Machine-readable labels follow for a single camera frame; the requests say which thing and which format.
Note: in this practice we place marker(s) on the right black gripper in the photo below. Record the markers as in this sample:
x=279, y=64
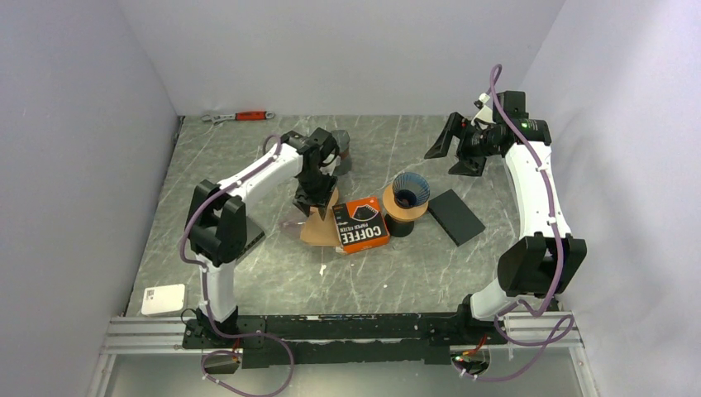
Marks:
x=455, y=126

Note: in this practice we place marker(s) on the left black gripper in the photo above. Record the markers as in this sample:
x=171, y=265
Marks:
x=304, y=201

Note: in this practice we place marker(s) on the brown paper coffee filter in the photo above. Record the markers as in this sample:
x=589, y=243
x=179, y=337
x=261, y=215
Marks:
x=318, y=231

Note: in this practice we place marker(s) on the blue ribbed glass dripper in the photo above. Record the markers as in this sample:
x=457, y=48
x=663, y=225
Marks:
x=410, y=190

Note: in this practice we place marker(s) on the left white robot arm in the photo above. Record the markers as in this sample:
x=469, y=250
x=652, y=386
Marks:
x=216, y=232

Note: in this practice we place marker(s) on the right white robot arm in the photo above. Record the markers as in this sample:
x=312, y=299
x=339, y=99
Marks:
x=546, y=256

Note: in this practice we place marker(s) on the orange coffee filter box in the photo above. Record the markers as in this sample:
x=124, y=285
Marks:
x=360, y=225

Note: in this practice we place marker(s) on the left black flat box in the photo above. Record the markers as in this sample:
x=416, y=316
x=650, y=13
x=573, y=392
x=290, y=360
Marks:
x=254, y=236

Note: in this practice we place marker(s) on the black flat box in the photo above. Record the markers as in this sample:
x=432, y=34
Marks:
x=254, y=236
x=455, y=217

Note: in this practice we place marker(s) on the grey cup with wood band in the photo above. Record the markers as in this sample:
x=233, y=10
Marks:
x=343, y=140

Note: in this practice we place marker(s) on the right black flat box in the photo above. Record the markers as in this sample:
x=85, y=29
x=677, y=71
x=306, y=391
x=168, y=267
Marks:
x=455, y=217

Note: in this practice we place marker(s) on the black server base cup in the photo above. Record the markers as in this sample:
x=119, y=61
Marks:
x=398, y=228

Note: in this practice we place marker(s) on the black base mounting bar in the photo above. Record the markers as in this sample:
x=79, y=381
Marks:
x=271, y=340

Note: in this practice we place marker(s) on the white small box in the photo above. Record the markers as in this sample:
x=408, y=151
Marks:
x=163, y=300

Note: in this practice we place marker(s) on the orange handled wrench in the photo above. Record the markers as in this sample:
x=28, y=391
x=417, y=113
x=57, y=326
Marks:
x=238, y=117

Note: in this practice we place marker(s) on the aluminium frame rail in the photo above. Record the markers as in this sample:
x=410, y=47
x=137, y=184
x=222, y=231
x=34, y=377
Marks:
x=175, y=334

